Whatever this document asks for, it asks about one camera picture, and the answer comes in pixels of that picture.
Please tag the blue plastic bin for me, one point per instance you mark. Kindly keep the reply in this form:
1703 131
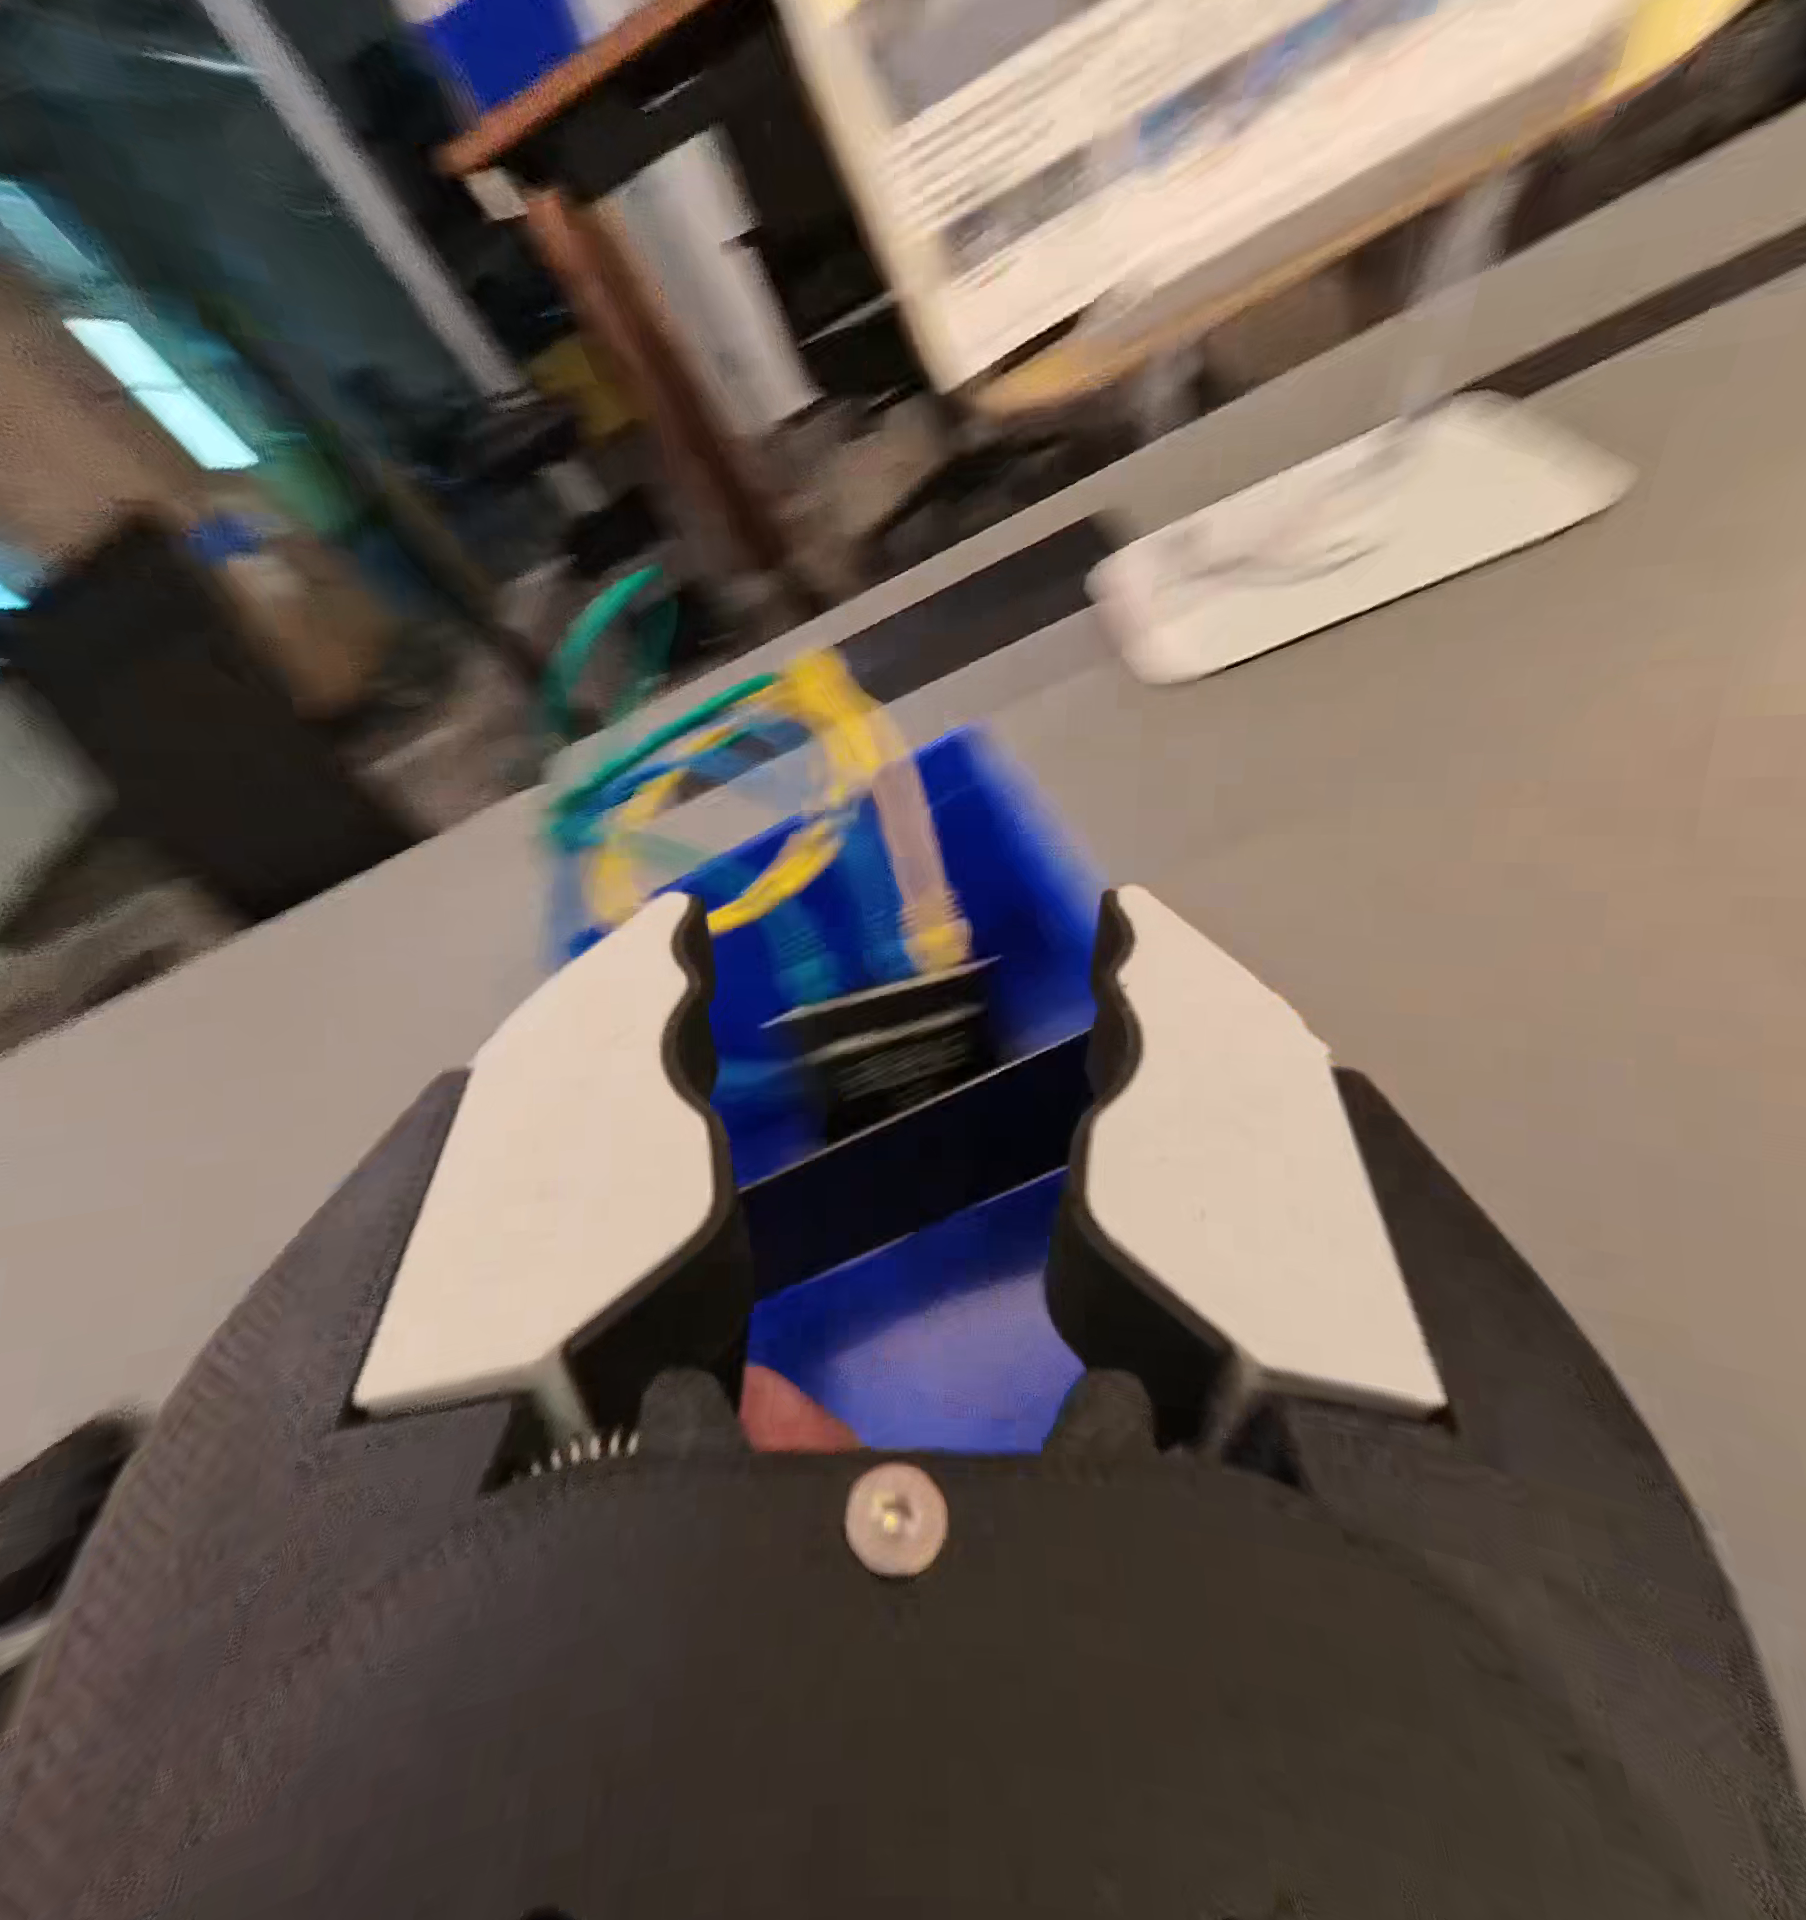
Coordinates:
919 1334

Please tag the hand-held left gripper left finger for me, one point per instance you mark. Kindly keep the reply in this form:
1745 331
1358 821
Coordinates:
558 1171

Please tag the brown wooden table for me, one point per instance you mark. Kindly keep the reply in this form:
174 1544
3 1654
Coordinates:
647 377

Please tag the white stand base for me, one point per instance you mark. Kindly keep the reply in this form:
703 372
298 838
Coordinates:
1369 540

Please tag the black ethernet splitter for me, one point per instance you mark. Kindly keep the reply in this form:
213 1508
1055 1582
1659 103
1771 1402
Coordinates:
889 1048

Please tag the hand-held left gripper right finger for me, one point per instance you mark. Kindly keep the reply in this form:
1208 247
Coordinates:
1247 1185

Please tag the printed instruction sheet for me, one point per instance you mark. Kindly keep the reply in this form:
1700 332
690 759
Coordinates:
1142 151

